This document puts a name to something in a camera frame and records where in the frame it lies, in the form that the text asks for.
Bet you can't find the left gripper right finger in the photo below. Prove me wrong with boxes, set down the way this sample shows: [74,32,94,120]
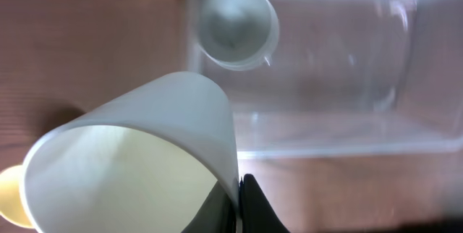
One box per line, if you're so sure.
[239,174,289,233]

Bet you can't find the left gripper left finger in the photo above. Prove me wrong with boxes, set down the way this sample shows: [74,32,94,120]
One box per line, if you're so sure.
[182,182,237,233]

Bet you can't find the white plastic cup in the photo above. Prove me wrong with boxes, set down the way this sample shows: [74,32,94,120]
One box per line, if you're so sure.
[20,72,239,232]

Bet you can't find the grey plastic cup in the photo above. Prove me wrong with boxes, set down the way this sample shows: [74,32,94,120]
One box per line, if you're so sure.
[197,0,280,71]

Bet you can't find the yellow plastic cup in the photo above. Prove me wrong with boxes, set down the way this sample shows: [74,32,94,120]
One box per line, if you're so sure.
[1,165,34,229]

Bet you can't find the clear plastic storage container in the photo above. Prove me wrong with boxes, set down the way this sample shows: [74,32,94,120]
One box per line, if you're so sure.
[186,0,462,159]

